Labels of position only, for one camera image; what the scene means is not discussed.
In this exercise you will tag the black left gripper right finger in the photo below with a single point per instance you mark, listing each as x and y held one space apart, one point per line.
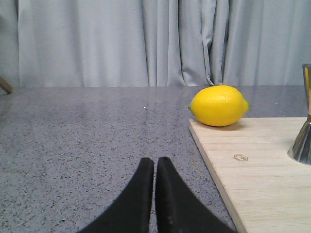
178 210

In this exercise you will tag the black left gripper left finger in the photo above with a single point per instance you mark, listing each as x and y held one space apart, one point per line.
130 212

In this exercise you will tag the steel double jigger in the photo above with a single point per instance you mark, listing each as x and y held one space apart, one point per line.
300 151

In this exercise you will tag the wooden cutting board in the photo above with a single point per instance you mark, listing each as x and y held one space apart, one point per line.
264 190

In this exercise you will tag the yellow lemon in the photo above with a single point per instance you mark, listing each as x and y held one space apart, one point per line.
218 106

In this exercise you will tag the wooden stick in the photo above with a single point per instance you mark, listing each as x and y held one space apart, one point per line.
5 86

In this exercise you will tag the grey curtain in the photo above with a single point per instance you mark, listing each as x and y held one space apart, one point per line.
97 43

